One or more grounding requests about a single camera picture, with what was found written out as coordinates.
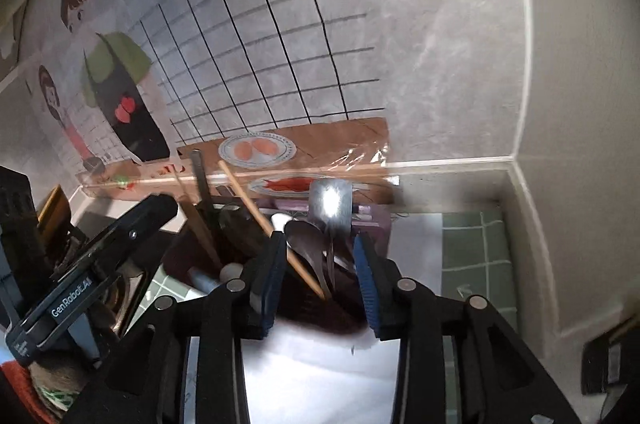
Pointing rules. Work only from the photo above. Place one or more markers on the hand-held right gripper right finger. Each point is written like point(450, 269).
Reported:
point(367, 289)

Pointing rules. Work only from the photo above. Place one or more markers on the twine roll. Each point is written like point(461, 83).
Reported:
point(57, 386)

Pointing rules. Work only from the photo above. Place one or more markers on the green grid mat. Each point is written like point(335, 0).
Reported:
point(475, 254)

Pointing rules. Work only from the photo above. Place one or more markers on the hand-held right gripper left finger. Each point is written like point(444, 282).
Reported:
point(272, 284)

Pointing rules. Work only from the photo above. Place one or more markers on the purple utensil container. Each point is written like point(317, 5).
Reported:
point(375, 229)

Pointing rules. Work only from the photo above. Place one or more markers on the metal spoon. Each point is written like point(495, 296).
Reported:
point(307, 244)

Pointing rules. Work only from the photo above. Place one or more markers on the white leaf-print cloth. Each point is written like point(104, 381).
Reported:
point(310, 379)

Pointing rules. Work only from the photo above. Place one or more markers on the black labelled box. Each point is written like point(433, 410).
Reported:
point(607, 359)

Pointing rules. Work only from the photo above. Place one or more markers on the metal spatula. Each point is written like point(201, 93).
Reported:
point(330, 204)

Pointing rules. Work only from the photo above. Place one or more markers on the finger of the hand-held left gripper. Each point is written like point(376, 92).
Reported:
point(155, 214)

